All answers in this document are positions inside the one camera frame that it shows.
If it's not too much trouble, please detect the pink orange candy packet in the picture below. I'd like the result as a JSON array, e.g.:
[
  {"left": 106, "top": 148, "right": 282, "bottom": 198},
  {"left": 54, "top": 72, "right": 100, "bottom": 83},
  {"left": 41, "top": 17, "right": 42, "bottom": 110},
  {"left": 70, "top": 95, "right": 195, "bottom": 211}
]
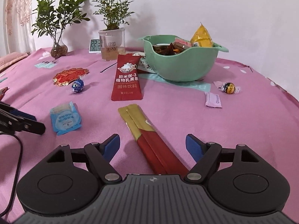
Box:
[{"left": 174, "top": 37, "right": 192, "bottom": 49}]

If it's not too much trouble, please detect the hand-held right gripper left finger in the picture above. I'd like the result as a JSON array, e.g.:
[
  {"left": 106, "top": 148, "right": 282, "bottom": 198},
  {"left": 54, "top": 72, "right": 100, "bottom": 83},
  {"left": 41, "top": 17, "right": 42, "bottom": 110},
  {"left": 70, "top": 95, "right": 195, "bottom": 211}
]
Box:
[{"left": 47, "top": 134, "right": 122, "bottom": 184}]

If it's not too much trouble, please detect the peach cloth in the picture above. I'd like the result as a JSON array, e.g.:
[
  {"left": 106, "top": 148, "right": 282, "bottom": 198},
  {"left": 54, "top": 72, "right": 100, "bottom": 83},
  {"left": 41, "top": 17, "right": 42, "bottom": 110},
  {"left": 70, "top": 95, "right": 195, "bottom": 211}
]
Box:
[{"left": 0, "top": 51, "right": 31, "bottom": 71}]

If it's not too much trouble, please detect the brown snack packet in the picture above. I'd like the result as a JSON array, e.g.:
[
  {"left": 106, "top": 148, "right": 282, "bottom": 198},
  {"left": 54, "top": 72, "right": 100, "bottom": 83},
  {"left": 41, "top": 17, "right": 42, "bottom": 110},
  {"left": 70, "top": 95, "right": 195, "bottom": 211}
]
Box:
[{"left": 152, "top": 42, "right": 183, "bottom": 56}]

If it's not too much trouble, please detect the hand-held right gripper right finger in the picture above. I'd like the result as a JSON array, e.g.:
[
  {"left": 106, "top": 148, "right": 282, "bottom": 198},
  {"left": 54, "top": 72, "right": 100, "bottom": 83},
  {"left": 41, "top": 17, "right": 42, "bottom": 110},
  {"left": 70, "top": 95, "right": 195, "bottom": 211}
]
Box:
[{"left": 184, "top": 134, "right": 260, "bottom": 182}]

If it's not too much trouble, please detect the long red green stick packet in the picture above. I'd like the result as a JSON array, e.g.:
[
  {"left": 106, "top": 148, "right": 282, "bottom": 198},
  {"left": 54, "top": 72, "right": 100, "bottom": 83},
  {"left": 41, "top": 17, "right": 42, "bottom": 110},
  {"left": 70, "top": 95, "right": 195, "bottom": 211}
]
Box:
[{"left": 118, "top": 104, "right": 189, "bottom": 175}]

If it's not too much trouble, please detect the pink tablecloth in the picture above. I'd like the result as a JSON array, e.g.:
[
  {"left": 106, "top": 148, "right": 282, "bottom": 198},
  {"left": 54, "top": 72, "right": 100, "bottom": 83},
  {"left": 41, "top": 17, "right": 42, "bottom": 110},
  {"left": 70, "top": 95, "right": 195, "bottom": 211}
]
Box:
[{"left": 0, "top": 47, "right": 299, "bottom": 224}]

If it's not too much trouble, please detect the floral curtain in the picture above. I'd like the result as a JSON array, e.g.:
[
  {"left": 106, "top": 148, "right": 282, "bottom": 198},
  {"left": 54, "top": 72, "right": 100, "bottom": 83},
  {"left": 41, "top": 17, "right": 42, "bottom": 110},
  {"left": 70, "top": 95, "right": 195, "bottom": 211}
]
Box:
[{"left": 3, "top": 0, "right": 36, "bottom": 54}]

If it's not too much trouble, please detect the plant in clear printed cup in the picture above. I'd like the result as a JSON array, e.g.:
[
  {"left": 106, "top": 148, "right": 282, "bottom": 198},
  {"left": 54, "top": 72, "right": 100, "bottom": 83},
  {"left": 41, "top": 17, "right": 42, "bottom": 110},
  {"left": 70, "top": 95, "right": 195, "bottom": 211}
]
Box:
[{"left": 92, "top": 0, "right": 135, "bottom": 62}]

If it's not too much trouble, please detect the black cable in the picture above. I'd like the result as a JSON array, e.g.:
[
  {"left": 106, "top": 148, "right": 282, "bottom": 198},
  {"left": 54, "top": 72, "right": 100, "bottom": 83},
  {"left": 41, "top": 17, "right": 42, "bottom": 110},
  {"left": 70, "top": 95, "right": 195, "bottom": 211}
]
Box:
[{"left": 0, "top": 132, "right": 24, "bottom": 217}]

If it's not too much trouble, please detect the black hairpin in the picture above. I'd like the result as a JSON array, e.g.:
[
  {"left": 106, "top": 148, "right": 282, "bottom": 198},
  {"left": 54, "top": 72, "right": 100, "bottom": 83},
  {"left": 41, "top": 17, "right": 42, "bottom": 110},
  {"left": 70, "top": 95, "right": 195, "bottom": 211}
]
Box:
[{"left": 100, "top": 63, "right": 117, "bottom": 73}]

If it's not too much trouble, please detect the light blue jelly cup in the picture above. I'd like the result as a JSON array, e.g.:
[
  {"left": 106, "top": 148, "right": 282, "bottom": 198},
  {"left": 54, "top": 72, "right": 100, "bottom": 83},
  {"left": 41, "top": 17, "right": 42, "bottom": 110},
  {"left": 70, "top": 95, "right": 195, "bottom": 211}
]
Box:
[{"left": 50, "top": 101, "right": 83, "bottom": 136}]

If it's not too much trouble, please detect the small pink sachet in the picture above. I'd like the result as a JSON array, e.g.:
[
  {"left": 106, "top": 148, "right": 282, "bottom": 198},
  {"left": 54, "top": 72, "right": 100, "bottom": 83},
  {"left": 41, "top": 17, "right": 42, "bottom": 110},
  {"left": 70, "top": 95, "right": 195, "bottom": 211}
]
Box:
[{"left": 205, "top": 92, "right": 222, "bottom": 108}]

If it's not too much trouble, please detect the yellow snack bag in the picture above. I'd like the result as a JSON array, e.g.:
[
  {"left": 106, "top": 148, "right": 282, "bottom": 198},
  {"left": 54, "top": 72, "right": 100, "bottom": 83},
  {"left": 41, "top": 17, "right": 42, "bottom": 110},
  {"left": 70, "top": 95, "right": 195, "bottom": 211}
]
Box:
[{"left": 190, "top": 23, "right": 214, "bottom": 48}]

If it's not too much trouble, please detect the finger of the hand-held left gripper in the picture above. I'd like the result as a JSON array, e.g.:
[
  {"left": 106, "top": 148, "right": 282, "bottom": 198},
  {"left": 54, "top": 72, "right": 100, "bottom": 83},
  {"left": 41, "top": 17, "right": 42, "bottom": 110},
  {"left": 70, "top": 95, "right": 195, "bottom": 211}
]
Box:
[
  {"left": 0, "top": 101, "right": 36, "bottom": 122},
  {"left": 0, "top": 112, "right": 46, "bottom": 136}
]

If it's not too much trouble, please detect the gold wrapped chocolate ball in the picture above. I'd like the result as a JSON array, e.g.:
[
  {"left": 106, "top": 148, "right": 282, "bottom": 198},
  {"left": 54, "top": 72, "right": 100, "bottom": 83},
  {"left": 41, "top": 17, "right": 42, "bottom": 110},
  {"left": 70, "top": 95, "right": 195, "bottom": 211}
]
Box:
[{"left": 213, "top": 81, "right": 241, "bottom": 95}]

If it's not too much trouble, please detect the leafy plant in glass vase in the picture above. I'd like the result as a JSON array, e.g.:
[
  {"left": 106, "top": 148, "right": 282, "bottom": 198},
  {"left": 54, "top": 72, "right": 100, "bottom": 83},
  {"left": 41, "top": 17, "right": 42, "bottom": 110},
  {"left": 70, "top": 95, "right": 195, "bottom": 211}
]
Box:
[{"left": 31, "top": 0, "right": 90, "bottom": 59}]

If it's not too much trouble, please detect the white printed packet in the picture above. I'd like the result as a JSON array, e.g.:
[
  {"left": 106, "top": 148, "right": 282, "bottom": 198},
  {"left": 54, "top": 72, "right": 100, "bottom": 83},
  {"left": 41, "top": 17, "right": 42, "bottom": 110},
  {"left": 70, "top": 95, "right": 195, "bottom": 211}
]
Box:
[{"left": 135, "top": 52, "right": 159, "bottom": 74}]

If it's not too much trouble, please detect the red gold paper ornament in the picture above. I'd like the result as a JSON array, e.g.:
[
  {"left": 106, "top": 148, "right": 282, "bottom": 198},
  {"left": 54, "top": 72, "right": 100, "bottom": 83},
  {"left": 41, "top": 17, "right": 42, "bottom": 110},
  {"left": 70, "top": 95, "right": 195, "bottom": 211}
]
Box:
[{"left": 53, "top": 67, "right": 90, "bottom": 87}]

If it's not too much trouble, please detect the blue wrapped chocolate ball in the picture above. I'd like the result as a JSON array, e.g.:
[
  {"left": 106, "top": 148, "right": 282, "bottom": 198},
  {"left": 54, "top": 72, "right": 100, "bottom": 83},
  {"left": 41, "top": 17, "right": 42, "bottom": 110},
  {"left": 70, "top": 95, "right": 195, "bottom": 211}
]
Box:
[{"left": 71, "top": 78, "right": 85, "bottom": 93}]

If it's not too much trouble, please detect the green plastic bowl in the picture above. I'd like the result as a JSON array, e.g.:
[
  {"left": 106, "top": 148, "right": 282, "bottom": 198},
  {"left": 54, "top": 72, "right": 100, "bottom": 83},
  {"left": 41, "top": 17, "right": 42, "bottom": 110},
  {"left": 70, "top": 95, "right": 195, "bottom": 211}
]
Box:
[{"left": 138, "top": 35, "right": 229, "bottom": 83}]

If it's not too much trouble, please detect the red tea sachet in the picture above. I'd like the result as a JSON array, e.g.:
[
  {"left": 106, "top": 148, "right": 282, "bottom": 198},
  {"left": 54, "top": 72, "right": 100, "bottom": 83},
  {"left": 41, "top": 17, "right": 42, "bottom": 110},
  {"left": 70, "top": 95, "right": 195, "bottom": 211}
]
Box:
[{"left": 111, "top": 54, "right": 143, "bottom": 101}]

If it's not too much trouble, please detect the white digital clock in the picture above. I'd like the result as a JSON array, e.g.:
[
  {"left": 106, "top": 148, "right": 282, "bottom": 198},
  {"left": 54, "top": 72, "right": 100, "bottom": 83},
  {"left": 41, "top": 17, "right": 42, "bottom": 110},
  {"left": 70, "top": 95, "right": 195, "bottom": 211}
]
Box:
[{"left": 89, "top": 38, "right": 102, "bottom": 54}]

